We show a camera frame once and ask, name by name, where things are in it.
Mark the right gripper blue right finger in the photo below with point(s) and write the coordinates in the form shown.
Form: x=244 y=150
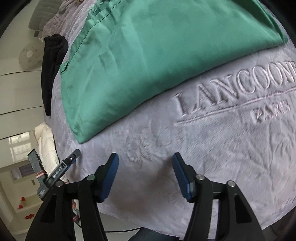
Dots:
x=198 y=190

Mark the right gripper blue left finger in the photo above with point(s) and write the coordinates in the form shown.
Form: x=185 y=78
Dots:
x=94 y=189

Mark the green work jacket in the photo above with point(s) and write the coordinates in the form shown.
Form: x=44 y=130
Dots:
x=129 y=51

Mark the white puffer jacket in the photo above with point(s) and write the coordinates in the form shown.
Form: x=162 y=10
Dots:
x=46 y=147

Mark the white wardrobe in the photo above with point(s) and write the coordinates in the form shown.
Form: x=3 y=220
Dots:
x=21 y=112

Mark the lavender embossed bedspread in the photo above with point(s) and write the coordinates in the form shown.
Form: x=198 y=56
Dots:
x=233 y=122

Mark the white round fan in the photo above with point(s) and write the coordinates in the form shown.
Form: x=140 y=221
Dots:
x=31 y=55

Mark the black folded garment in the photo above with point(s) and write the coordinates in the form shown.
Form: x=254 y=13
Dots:
x=55 y=49

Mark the grey quilted headboard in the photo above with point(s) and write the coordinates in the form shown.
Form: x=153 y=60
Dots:
x=43 y=12

